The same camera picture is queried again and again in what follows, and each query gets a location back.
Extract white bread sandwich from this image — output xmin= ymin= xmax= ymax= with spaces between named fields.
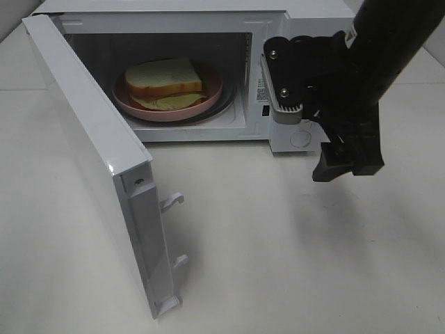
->
xmin=124 ymin=58 xmax=207 ymax=111

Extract round door release button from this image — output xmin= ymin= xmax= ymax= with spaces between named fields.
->
xmin=289 ymin=130 xmax=312 ymax=148

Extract glass microwave turntable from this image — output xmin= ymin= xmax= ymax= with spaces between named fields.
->
xmin=113 ymin=85 xmax=236 ymax=127

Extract white microwave door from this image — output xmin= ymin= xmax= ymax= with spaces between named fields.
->
xmin=23 ymin=15 xmax=188 ymax=318

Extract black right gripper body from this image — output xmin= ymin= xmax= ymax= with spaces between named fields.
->
xmin=291 ymin=31 xmax=385 ymax=182

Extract white warning label sticker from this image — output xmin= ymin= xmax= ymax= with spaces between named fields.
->
xmin=255 ymin=64 xmax=268 ymax=103

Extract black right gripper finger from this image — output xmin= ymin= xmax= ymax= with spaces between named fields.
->
xmin=261 ymin=36 xmax=303 ymax=124

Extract white microwave oven body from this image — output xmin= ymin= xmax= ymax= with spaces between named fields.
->
xmin=29 ymin=1 xmax=353 ymax=152

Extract pink round plate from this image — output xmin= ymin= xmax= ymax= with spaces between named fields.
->
xmin=112 ymin=62 xmax=223 ymax=123

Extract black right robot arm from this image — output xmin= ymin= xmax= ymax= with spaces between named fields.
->
xmin=261 ymin=1 xmax=444 ymax=182

